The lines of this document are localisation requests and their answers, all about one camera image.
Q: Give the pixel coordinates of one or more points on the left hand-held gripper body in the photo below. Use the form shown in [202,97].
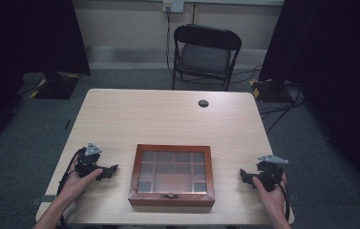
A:
[87,162]

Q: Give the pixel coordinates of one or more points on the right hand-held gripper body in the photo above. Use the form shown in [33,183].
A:
[268,171]

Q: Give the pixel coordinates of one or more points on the wooden box with glass lid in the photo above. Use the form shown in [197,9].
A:
[172,175]

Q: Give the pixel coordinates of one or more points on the person's right hand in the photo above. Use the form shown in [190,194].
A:
[271,197]

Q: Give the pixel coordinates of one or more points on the person's left hand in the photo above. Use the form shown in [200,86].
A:
[77,186]

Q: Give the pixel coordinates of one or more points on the black stand base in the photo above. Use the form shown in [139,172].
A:
[270,90]
[56,85]

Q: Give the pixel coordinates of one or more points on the black curtain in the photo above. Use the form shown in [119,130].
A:
[330,79]
[25,41]

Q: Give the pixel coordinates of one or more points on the black folding chair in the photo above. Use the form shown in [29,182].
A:
[204,55]

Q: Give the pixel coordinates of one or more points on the white wall socket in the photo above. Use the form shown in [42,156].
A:
[173,5]

